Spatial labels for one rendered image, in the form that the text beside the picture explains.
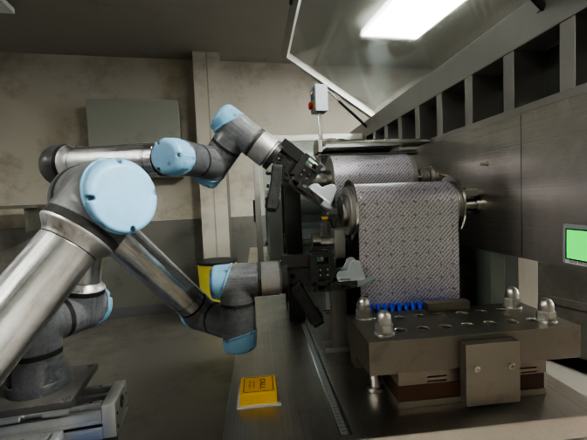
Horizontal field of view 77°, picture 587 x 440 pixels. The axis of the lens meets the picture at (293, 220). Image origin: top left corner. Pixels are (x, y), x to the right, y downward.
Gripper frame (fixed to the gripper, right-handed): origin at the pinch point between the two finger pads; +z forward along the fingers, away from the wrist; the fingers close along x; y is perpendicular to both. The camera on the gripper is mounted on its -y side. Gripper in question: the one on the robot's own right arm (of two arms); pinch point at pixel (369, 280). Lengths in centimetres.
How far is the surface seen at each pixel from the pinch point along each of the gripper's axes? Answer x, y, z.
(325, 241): 7.9, 8.7, -8.3
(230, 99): 377, 143, -50
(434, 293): -0.3, -3.9, 15.3
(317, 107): 57, 53, 0
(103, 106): 332, 126, -180
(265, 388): -12.2, -16.6, -24.5
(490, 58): 1, 50, 30
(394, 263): -0.2, 3.8, 6.0
